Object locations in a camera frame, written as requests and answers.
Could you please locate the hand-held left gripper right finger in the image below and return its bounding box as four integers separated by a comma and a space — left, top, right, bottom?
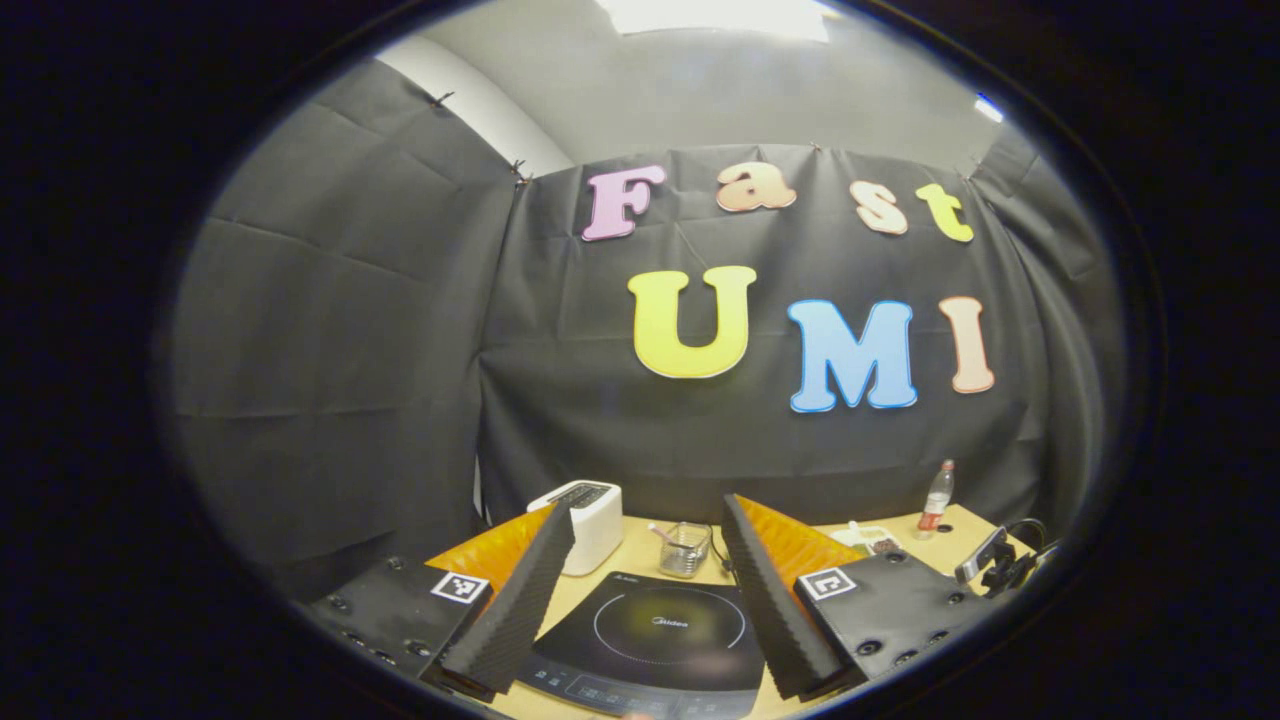
722, 493, 991, 701

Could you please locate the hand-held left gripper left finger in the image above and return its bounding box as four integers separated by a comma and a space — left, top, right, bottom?
305, 500, 577, 701

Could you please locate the black induction cooktop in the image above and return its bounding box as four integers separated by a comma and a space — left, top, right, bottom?
518, 572, 766, 719

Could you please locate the stainless steel pot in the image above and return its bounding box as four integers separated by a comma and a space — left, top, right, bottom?
955, 518, 1061, 601

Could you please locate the white toaster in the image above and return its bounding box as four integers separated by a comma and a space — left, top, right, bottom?
527, 480, 624, 577

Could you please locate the white divided dish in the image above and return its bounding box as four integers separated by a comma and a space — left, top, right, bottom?
830, 522, 901, 557

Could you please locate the clear plastic bottle red label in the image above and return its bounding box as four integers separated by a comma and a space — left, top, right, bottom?
918, 459, 956, 539

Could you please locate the metal wire basket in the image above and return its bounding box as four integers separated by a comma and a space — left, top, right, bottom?
660, 522, 713, 579

